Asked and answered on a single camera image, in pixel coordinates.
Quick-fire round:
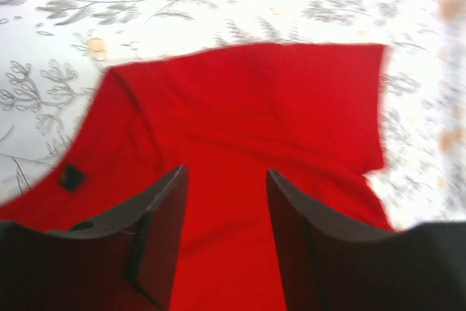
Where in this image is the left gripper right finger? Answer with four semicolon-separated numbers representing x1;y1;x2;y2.
266;170;465;311

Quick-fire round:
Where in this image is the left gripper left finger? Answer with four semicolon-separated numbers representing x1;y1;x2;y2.
1;166;189;310

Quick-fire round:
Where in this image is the red t shirt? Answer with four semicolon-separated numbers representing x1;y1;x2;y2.
1;43;390;310

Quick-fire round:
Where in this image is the floral patterned table mat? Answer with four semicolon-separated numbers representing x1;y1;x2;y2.
1;0;465;229

